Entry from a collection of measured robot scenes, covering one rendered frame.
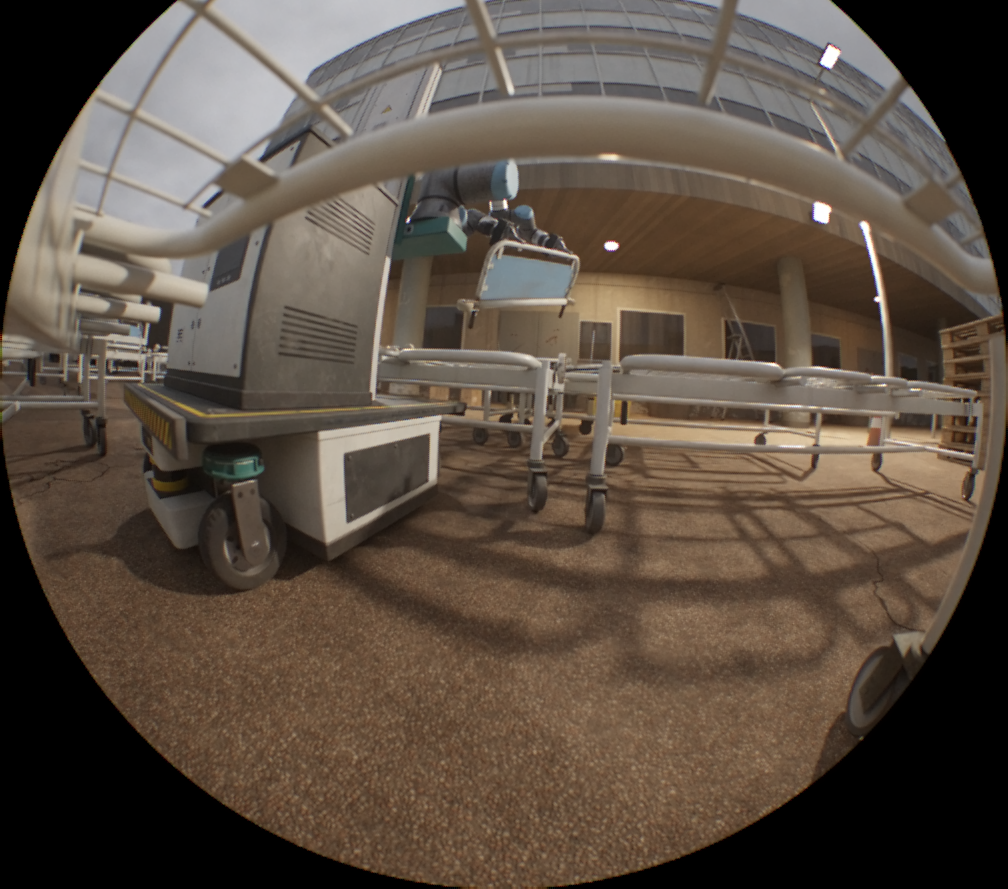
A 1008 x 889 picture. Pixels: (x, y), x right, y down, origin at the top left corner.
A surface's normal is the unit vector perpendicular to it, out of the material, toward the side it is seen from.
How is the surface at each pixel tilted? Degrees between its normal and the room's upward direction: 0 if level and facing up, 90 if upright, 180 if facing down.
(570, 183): 90
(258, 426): 90
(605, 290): 90
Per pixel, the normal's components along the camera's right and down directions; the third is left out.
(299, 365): 0.96, 0.07
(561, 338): -0.25, -0.03
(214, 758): 0.07, -1.00
